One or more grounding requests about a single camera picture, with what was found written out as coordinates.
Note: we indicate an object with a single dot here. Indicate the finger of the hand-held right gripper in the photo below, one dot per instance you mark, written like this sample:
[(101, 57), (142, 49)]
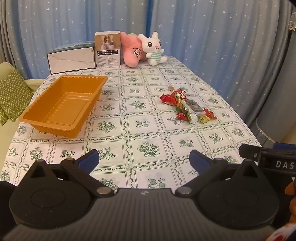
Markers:
[(251, 151)]

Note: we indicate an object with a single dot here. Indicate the grey lace-trimmed cover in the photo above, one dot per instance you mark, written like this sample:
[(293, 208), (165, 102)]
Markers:
[(277, 125)]

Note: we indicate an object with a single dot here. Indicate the green zigzag pillow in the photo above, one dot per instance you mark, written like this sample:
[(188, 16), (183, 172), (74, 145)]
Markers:
[(11, 97)]

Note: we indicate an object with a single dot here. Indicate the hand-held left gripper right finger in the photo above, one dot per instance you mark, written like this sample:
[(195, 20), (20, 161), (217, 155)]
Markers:
[(200, 161)]

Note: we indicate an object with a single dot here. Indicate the person's right hand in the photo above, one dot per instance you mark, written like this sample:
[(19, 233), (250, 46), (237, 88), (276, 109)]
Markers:
[(291, 187)]

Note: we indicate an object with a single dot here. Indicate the red candy packet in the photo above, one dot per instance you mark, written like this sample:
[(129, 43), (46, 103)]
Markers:
[(210, 114)]

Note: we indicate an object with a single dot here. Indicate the small red snack packet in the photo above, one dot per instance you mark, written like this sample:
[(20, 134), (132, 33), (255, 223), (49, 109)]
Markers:
[(182, 116)]

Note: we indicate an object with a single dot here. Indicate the pink plush toy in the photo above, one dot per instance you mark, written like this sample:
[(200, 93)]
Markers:
[(133, 53)]

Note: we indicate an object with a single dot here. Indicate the white rabbit plush toy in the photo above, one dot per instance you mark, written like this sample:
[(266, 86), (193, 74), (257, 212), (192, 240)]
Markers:
[(152, 46)]

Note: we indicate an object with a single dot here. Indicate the yellow candy packet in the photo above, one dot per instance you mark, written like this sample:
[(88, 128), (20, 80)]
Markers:
[(204, 119)]

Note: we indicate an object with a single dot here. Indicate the green floral tablecloth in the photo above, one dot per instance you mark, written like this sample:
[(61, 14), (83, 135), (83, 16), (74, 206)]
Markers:
[(148, 129)]

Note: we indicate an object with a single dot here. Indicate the blue star curtain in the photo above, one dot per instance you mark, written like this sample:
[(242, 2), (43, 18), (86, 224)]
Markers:
[(69, 20), (219, 34)]

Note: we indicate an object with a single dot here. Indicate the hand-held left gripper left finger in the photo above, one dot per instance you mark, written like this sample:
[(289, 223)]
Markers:
[(89, 161)]

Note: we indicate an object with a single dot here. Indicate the person's right forearm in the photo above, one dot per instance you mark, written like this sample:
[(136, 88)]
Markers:
[(284, 234)]

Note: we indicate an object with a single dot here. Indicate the light green sofa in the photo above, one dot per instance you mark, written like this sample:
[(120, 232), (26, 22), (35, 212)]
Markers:
[(7, 139)]

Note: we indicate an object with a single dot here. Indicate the clear snack packet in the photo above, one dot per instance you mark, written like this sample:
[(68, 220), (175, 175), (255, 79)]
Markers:
[(194, 107)]

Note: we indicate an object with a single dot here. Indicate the small beige wrapper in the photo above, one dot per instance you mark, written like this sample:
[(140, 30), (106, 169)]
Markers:
[(171, 87)]

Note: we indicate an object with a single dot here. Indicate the red crinkled snack packet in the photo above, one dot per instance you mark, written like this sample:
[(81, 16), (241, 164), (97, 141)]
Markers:
[(167, 98)]

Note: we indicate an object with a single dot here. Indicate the orange plastic tray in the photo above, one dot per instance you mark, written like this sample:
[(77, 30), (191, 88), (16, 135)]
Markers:
[(62, 104)]

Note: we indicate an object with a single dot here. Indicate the large white cardboard box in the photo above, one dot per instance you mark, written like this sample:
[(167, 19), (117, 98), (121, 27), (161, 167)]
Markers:
[(69, 60)]

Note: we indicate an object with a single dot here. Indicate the small brown product box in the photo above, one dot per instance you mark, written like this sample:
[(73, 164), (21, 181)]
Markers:
[(107, 55)]

